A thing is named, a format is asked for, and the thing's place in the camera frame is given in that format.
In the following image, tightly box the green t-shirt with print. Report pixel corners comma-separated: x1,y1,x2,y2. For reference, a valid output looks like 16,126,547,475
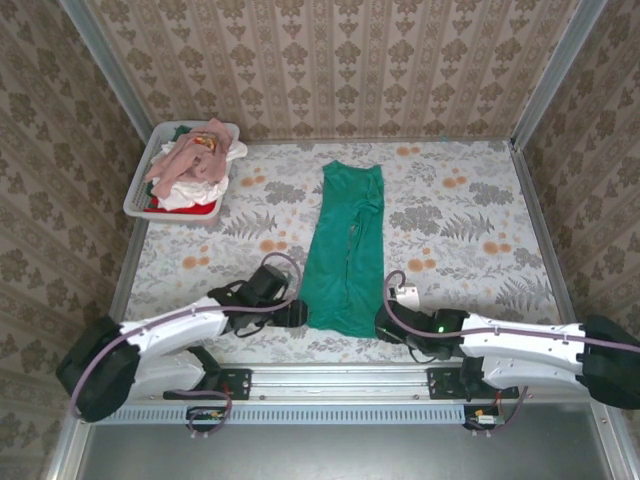
298,159,387,339

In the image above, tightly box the red t-shirt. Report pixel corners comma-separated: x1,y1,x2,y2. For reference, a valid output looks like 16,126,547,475
144,195,221,215

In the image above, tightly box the floral patterned table cover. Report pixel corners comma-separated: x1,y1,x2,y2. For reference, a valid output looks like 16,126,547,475
114,139,581,364

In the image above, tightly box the white t-shirt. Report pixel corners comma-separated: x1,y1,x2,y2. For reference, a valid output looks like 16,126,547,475
152,139,250,212

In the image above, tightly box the white plastic laundry basket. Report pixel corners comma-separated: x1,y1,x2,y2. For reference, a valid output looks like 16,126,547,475
123,121,241,227

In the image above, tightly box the grey metal panel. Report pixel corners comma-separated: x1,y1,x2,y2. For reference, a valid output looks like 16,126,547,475
49,394,640,480

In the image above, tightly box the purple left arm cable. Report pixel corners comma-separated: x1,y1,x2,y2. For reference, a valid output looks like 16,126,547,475
69,252,305,439

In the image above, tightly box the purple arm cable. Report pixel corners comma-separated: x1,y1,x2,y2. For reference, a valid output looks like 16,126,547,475
69,252,305,439
382,269,640,439

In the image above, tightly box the thin black right gripper cable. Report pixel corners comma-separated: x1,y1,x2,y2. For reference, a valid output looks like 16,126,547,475
407,343,452,365

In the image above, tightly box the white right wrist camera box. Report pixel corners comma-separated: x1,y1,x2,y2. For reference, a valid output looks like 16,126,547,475
393,283,420,310

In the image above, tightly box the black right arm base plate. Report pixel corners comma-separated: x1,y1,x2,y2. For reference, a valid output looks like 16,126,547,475
427,367,520,401

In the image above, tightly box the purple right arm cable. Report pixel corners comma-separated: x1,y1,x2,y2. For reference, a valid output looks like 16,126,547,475
382,269,640,439

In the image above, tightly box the small wired connector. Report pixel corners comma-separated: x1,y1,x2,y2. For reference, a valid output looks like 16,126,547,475
465,403,507,430
187,406,227,427

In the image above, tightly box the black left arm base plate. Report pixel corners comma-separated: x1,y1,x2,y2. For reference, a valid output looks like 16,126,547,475
163,368,252,401

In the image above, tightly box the aluminium frame rail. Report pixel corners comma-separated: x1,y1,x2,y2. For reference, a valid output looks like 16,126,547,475
74,363,617,402

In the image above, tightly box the grey slotted cable duct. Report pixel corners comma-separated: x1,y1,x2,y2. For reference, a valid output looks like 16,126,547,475
92,405,467,424

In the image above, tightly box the aluminium corner post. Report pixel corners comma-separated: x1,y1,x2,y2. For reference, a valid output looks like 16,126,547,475
509,0,609,151
59,0,159,147

